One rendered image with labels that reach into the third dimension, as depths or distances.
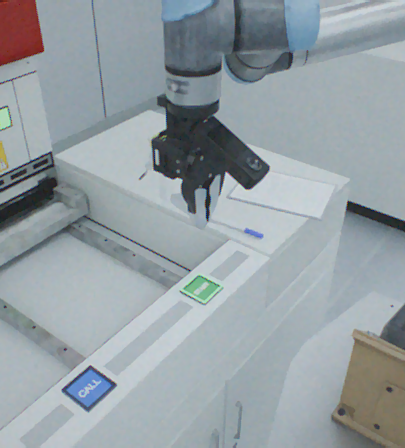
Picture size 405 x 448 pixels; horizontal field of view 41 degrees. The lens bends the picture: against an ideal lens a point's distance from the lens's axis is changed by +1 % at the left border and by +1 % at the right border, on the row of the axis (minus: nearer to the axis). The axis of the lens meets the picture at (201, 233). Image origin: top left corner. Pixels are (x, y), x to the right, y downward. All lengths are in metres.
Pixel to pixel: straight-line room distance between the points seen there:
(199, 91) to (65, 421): 0.47
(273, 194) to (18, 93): 0.60
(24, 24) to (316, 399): 0.89
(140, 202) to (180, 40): 0.56
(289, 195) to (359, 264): 1.44
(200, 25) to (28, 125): 0.70
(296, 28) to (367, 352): 0.45
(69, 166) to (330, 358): 0.74
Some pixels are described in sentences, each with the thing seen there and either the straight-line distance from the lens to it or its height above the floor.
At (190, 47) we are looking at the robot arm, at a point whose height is 1.39.
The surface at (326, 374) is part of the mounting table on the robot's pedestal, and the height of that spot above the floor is 0.82.
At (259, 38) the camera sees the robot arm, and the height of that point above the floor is 1.39.
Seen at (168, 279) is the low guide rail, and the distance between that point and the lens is 1.12.
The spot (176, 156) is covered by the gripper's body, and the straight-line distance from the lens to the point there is 0.76.
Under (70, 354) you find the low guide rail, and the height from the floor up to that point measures 0.85.
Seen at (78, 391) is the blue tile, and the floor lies 0.96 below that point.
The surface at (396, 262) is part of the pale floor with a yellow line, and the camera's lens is 2.64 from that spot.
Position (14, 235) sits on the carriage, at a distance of 1.25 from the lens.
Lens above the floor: 1.60
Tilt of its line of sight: 37 degrees down
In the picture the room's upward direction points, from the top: straight up
